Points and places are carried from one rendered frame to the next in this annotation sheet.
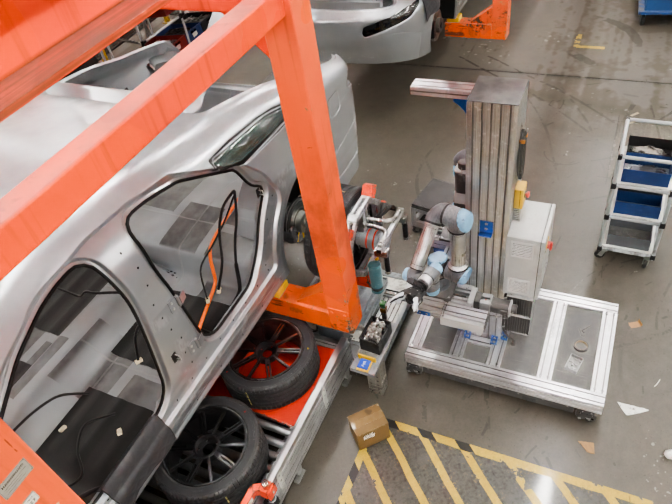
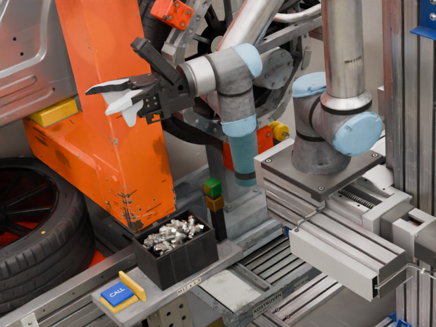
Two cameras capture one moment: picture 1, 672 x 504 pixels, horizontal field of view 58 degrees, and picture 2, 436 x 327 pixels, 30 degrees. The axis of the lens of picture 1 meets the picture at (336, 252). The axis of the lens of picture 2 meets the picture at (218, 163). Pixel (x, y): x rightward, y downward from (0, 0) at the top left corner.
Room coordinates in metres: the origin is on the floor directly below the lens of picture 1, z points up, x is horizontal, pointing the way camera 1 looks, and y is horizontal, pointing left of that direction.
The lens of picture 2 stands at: (0.79, -1.07, 1.95)
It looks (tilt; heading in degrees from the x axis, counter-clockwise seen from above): 32 degrees down; 25
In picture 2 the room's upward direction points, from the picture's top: 9 degrees counter-clockwise
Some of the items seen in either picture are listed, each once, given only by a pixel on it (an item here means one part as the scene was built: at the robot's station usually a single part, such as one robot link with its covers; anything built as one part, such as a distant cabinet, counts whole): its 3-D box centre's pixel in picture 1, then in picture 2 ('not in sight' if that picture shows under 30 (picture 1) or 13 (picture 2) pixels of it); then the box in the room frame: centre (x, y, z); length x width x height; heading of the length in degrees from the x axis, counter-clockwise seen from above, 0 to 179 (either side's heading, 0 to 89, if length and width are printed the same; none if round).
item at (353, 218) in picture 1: (363, 237); (241, 54); (2.99, -0.20, 0.85); 0.54 x 0.07 x 0.54; 148
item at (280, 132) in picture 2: not in sight; (259, 121); (3.15, -0.18, 0.51); 0.29 x 0.06 x 0.06; 58
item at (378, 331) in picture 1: (375, 334); (175, 247); (2.42, -0.15, 0.52); 0.20 x 0.14 x 0.13; 145
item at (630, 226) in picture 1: (637, 195); not in sight; (3.25, -2.29, 0.50); 0.53 x 0.42 x 1.00; 148
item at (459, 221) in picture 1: (457, 246); (342, 41); (2.39, -0.68, 1.19); 0.15 x 0.12 x 0.55; 44
